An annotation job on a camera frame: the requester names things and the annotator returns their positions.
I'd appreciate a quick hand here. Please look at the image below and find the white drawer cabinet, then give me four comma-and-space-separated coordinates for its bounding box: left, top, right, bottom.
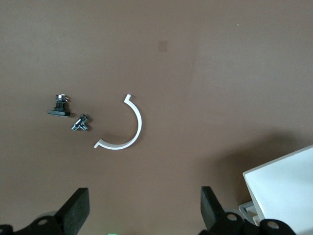
238, 201, 261, 227

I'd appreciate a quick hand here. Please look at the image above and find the small metal fitting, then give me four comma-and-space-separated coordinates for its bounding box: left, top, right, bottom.
71, 113, 91, 132

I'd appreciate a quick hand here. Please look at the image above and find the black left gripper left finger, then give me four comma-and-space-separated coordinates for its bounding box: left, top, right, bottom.
0, 188, 90, 235

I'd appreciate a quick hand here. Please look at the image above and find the black flat-head button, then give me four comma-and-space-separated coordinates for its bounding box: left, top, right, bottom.
47, 93, 72, 118

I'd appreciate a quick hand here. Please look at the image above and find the white plastic drawer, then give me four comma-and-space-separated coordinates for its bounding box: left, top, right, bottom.
242, 144, 313, 235

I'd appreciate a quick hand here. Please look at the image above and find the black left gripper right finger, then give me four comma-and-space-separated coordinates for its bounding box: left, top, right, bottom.
199, 186, 294, 235

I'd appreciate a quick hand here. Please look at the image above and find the white curved plastic bracket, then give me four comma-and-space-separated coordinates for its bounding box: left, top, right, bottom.
93, 94, 143, 150

